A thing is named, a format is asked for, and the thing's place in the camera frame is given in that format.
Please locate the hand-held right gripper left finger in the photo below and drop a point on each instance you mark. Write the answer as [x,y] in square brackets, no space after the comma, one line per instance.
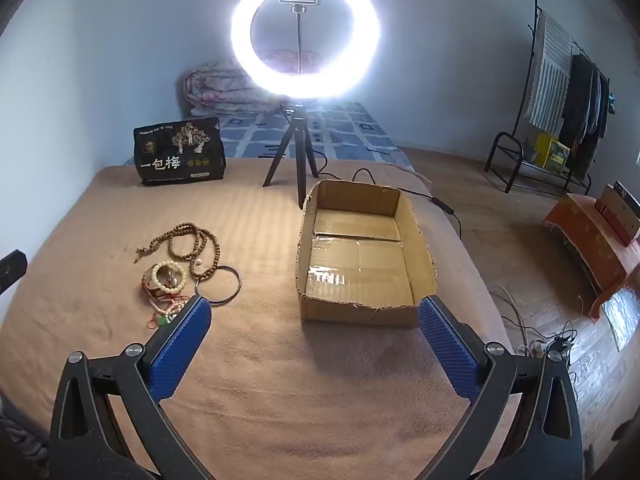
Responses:
[182,345]

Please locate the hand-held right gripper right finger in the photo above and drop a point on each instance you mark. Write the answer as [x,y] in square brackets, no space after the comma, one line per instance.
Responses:
[450,350]

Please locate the silver bangle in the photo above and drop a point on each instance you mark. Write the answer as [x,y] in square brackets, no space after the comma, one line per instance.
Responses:
[239,282]

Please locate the cardboard box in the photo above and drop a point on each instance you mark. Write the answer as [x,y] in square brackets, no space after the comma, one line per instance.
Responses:
[357,270]

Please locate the tan blanket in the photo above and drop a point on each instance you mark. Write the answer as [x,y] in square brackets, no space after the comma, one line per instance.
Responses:
[250,240]

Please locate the grey knitted cloth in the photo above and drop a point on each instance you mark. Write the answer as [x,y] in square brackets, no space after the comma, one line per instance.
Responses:
[20,440]

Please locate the orange cloth covered table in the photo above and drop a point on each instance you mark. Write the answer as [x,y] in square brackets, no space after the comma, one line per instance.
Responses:
[590,240]

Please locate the black snack bag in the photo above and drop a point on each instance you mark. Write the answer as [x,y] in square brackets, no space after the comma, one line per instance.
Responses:
[180,152]

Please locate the black clothes rack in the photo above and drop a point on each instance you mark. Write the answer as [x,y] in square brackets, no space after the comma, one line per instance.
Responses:
[505,152]

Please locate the brown cardboard carton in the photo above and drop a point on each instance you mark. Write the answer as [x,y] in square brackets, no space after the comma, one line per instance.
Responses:
[612,205]

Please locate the yellow box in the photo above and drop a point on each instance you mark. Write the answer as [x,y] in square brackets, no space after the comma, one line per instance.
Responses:
[555,152]

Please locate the blue patterned bedsheet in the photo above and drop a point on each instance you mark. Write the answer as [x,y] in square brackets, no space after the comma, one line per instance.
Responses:
[350,130]

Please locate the folded floral quilt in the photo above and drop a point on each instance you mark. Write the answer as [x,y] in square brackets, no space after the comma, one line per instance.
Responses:
[210,85]

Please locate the dark hanging clothes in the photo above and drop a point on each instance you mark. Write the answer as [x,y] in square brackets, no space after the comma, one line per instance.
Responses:
[582,105]

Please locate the striped towel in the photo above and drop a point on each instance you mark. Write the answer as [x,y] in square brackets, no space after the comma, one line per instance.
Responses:
[550,70]

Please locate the phone holder clamp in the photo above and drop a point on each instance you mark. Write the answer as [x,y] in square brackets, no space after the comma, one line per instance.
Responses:
[299,1]

